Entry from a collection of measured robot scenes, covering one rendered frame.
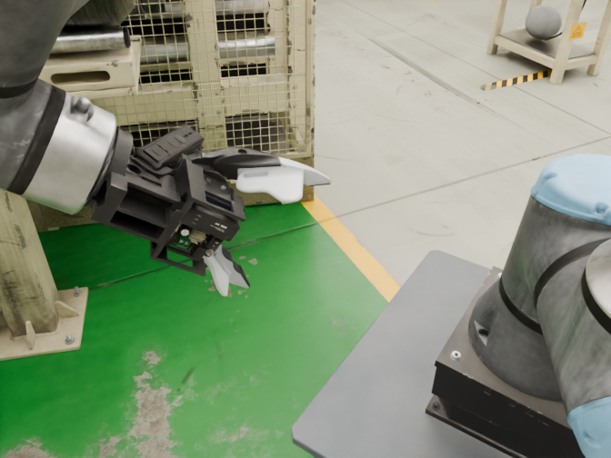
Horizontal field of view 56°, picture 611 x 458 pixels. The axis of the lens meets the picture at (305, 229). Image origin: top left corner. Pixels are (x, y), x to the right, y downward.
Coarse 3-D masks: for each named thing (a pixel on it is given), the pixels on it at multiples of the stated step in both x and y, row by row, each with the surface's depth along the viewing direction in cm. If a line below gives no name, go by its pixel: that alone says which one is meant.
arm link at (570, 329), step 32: (608, 256) 48; (544, 288) 59; (576, 288) 52; (608, 288) 46; (544, 320) 58; (576, 320) 50; (608, 320) 46; (576, 352) 50; (608, 352) 46; (576, 384) 50; (608, 384) 46; (576, 416) 49; (608, 416) 45; (608, 448) 47
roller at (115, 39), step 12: (60, 36) 118; (72, 36) 119; (84, 36) 119; (96, 36) 119; (108, 36) 120; (120, 36) 120; (60, 48) 119; (72, 48) 120; (84, 48) 120; (96, 48) 121; (108, 48) 122; (120, 48) 123
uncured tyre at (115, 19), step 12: (96, 0) 110; (108, 0) 111; (120, 0) 115; (132, 0) 123; (84, 12) 112; (96, 12) 113; (108, 12) 115; (120, 12) 119; (72, 24) 116; (84, 24) 117; (96, 24) 118; (108, 24) 120; (120, 24) 128
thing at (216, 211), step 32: (128, 160) 46; (192, 160) 51; (128, 192) 47; (160, 192) 47; (192, 192) 46; (224, 192) 51; (128, 224) 47; (160, 224) 47; (192, 224) 48; (224, 224) 48; (160, 256) 49; (192, 256) 50
